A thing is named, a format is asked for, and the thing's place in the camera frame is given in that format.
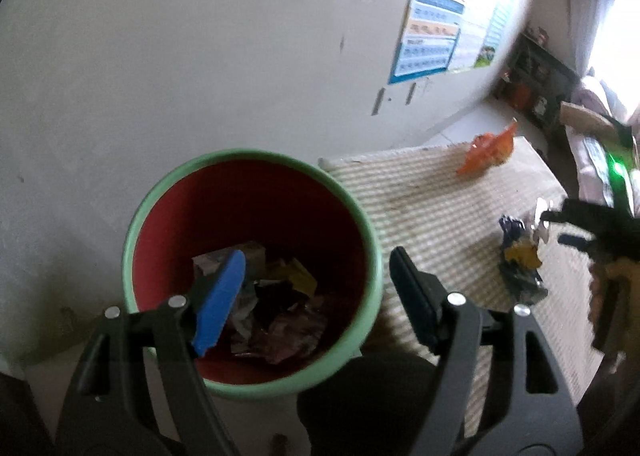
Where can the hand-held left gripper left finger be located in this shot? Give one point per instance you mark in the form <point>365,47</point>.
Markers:
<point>220,296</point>

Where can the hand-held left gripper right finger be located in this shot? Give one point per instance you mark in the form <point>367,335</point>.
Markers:
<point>415,296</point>

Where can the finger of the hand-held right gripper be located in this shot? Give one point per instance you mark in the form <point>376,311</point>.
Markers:
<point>575,241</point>
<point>570,216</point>

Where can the silver wrapper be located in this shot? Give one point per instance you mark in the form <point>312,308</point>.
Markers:
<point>245,316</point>

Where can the yellow white snack wrapper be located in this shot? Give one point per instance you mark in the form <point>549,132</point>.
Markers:
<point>302,281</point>

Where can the wrappers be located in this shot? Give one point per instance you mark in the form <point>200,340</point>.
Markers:
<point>295,336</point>

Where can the green bin with red inside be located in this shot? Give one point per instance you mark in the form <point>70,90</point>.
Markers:
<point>260,201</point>

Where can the bed with plaid sheet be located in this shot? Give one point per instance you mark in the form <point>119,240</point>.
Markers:
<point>587,166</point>

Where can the blue gold snack wrapper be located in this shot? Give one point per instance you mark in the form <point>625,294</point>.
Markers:
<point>522,276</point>

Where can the beige striped tablecloth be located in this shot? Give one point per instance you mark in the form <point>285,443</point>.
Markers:
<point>440,216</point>

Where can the beige pillow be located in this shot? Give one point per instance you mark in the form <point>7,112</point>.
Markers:
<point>585,116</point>

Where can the orange snack bag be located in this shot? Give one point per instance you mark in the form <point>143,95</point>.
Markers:
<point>487,151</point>

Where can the dark shelf unit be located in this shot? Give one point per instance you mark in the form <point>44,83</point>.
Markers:
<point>537,81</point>

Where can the green bordered wall poster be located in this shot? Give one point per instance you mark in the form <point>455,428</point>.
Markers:
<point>495,36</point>

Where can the white grid wall poster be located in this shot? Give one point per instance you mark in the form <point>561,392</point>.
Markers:
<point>470,31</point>

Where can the blue bordered wall poster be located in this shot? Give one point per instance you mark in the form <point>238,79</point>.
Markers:
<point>425,36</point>

